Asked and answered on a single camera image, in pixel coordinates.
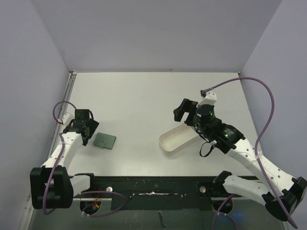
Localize green leather card holder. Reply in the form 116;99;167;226
93;132;117;150

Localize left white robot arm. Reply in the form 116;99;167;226
30;109;99;214

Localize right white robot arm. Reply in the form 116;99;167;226
173;99;307;221

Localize white plastic tray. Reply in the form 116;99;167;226
159;124;200;157

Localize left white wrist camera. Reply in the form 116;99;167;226
62;112;74;126

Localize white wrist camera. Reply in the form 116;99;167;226
196;90;217;107
62;112;74;126

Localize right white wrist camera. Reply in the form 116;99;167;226
196;90;217;107

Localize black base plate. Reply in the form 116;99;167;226
74;176;229;214

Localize aluminium frame rail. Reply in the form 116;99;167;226
18;71;77;230

